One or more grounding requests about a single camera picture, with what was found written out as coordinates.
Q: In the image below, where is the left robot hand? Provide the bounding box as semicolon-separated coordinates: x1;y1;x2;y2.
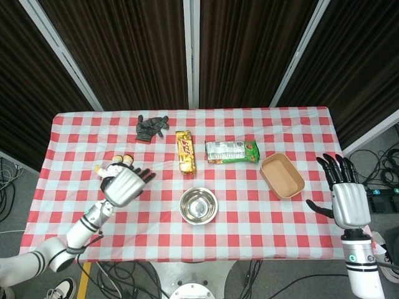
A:
100;167;156;208

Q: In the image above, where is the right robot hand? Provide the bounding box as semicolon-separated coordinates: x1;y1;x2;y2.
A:
305;153;372;230

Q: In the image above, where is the stainless steel bowl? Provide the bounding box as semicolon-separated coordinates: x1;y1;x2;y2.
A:
182;214;216;225
180;187;218;224

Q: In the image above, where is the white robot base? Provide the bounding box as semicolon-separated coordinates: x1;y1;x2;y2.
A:
168;260;233;299

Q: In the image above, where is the plush doll with black hair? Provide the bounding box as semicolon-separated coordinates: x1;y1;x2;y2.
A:
94;154;135;181

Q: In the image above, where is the grey striped sock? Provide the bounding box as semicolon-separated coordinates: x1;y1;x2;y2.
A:
134;115;170;145

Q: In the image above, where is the yellow biscuit packet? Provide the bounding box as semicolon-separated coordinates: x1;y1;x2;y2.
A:
175;130;198;175

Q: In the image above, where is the brown paper food container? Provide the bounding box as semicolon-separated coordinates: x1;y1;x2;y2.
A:
260;152;305;200

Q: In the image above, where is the red white checkered tablecloth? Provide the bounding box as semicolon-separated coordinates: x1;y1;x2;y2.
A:
19;107;380;263

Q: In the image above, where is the green silver snack bag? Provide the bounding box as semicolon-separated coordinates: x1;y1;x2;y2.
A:
204;140;261;164

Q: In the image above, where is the white black sneaker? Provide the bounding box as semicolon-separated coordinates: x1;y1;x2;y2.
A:
46;278;78;299

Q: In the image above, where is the dark brown curtain panel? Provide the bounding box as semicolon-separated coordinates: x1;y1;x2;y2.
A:
36;0;190;112
277;0;399;149
198;0;322;110
0;0;94;169

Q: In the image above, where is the black cable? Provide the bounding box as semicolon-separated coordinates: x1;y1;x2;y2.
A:
274;273;347;299
93;261;125;299
243;260;259;299
76;230;104;263

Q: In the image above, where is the white frame post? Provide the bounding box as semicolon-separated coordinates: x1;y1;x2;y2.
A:
341;113;399;156
269;0;332;108
17;0;104;112
183;0;200;110
0;151;40;174

